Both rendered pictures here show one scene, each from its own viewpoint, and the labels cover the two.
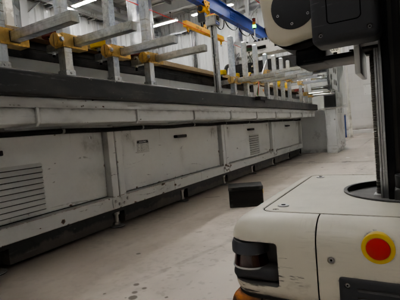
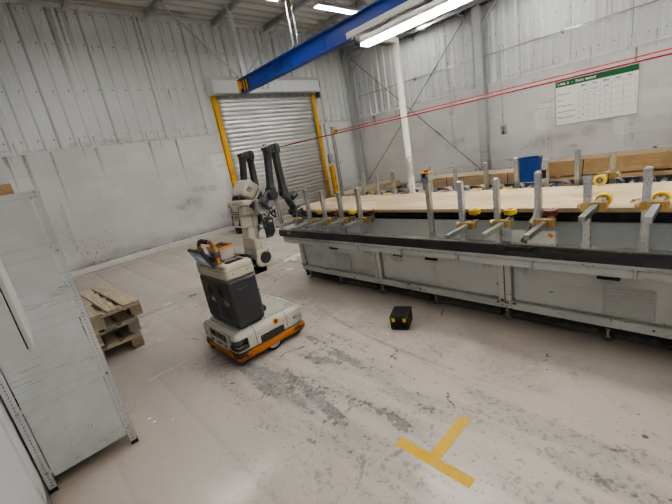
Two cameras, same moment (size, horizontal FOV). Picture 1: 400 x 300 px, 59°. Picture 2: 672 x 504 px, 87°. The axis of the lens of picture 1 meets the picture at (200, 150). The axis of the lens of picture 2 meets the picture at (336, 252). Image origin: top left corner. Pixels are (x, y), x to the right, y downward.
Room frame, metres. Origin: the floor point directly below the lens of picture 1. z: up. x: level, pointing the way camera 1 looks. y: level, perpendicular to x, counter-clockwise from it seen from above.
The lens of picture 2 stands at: (2.51, -2.93, 1.47)
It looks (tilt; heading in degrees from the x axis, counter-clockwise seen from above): 16 degrees down; 109
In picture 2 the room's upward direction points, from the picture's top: 10 degrees counter-clockwise
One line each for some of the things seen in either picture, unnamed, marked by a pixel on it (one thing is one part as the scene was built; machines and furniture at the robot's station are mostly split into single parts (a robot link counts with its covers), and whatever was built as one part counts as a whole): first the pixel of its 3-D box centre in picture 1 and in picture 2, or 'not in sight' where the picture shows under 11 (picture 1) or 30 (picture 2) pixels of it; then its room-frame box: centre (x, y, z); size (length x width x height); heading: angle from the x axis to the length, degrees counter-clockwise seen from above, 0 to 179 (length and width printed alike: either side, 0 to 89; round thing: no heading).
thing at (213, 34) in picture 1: (215, 60); (429, 210); (2.39, -0.16, 0.93); 0.05 x 0.05 x 0.45; 60
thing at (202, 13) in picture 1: (204, 18); not in sight; (7.90, -0.34, 2.95); 0.34 x 0.26 x 0.49; 150
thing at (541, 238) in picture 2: (259, 91); (532, 237); (3.01, -0.55, 0.75); 0.26 x 0.01 x 0.10; 150
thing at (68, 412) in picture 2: not in sight; (38, 327); (0.10, -1.60, 0.78); 0.90 x 0.45 x 1.55; 150
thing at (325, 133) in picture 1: (283, 93); not in sight; (5.60, -1.40, 0.95); 1.65 x 0.70 x 1.90; 60
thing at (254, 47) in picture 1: (256, 72); (538, 210); (3.05, -0.54, 0.92); 0.04 x 0.04 x 0.48; 60
